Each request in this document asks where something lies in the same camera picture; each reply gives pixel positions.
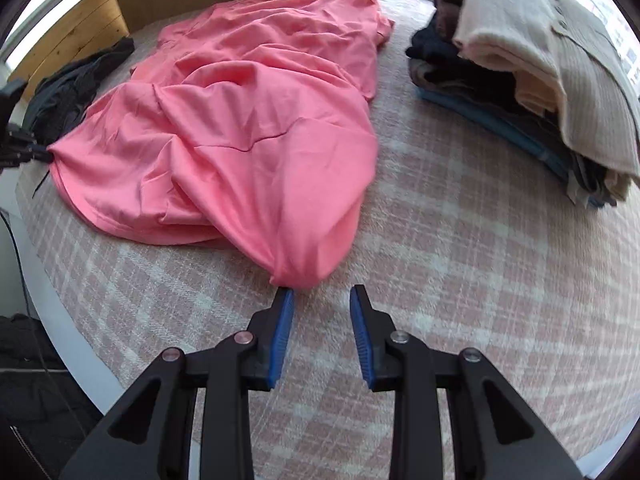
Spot black drawstring pants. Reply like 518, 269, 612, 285
22, 36, 136, 201

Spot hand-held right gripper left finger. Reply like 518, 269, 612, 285
59, 286, 296, 480

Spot black cable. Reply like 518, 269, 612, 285
0, 210, 71, 376

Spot pine plank panel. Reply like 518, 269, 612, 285
10, 0, 130, 98

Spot pink t-shirt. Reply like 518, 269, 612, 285
47, 0, 396, 290

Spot stack of folded clothes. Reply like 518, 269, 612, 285
405, 0, 640, 208

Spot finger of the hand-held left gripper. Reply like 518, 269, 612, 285
5, 128, 40, 148
5, 144, 53, 168

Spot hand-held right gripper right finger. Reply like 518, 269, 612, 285
349, 284, 583, 480

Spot person's black jacket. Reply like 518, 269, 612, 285
0, 312, 103, 480

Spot pink plaid blanket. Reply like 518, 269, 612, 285
15, 0, 640, 480

